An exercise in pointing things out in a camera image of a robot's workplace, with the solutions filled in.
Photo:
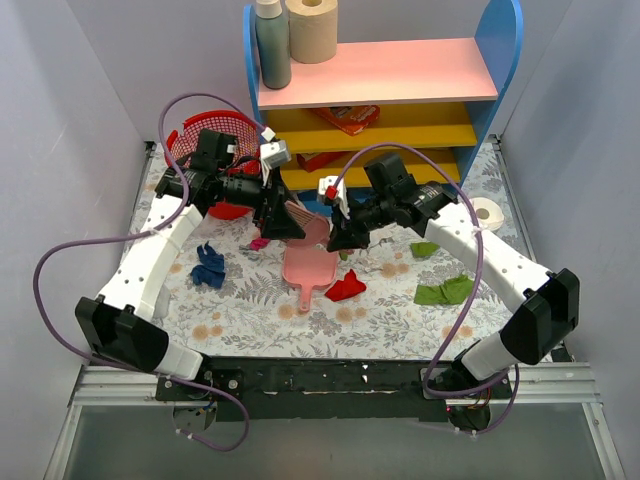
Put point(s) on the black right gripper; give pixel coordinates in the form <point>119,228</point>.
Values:
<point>347,226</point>

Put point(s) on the magenta paper scrap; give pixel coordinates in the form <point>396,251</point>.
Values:
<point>258,244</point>

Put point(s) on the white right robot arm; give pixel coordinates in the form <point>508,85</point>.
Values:
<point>544,305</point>

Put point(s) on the green paper scrap front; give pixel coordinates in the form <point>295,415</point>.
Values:
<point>453,291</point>

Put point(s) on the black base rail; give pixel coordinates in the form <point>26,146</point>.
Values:
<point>307,388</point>

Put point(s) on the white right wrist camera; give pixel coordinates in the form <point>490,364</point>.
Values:
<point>331,190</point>

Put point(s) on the red box lower shelf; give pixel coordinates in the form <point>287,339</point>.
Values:
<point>310,162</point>

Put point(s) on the blue wooden shelf unit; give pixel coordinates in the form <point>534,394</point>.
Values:
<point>439,96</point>

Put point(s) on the pink hand brush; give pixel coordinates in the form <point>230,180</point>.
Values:
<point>316,227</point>

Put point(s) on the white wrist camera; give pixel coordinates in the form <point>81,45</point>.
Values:
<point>273,153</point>
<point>331,190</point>

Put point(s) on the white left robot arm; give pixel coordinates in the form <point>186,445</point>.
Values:
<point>117,323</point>

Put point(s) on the orange snack box upper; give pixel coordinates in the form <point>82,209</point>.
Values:
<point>351,120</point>

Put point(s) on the pink dustpan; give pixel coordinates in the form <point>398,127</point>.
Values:
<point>309,269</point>

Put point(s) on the beige paper roll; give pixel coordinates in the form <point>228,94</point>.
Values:
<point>313,30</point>

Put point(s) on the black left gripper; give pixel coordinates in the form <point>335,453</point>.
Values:
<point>270,209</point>

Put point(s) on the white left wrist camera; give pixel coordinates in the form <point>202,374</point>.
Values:
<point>273,153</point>

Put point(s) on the grey green bottle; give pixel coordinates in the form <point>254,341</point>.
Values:
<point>272,35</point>

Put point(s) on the red paper scrap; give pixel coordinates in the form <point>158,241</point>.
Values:
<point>349,287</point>

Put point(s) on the green paper scrap near roll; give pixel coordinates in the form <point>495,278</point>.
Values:
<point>422,250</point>

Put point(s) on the blue paper scrap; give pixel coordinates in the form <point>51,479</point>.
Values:
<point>211,268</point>

